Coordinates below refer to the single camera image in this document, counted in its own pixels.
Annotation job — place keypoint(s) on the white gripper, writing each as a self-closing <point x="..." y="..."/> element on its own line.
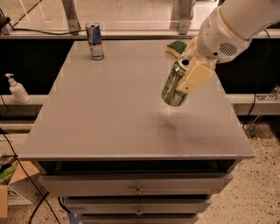
<point x="219" y="35"/>

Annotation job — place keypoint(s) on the green soda can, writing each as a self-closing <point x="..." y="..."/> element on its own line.
<point x="170" y="95"/>

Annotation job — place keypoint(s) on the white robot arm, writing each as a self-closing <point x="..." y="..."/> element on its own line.
<point x="248" y="17"/>

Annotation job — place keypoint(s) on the blue silver redbull can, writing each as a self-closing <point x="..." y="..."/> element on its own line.
<point x="94" y="39"/>

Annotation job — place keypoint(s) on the green yellow sponge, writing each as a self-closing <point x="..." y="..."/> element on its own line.
<point x="176" y="48"/>

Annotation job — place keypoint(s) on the grey drawer cabinet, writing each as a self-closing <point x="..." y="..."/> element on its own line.
<point x="107" y="117"/>

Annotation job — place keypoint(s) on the middle grey drawer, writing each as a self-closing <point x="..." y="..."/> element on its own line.
<point x="137" y="205"/>

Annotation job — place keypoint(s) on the grey drawer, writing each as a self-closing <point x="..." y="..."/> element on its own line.
<point x="134" y="184"/>
<point x="137" y="205"/>
<point x="140" y="219"/>

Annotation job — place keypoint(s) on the top grey drawer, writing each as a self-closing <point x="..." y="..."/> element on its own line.
<point x="134" y="184"/>

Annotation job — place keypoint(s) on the bottom grey drawer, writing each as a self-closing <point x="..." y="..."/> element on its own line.
<point x="140" y="219"/>

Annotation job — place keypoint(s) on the white pump bottle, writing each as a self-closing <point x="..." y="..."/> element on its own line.
<point x="17" y="90"/>

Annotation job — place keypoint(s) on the cardboard box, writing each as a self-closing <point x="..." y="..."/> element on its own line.
<point x="19" y="186"/>

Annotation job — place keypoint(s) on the grey metal post right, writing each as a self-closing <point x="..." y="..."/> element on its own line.
<point x="185" y="14"/>

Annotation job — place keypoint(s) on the grey metal post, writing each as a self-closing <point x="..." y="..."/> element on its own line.
<point x="71" y="16"/>
<point x="185" y="14"/>

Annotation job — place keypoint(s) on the grey metal post left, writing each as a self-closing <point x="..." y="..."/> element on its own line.
<point x="71" y="16"/>

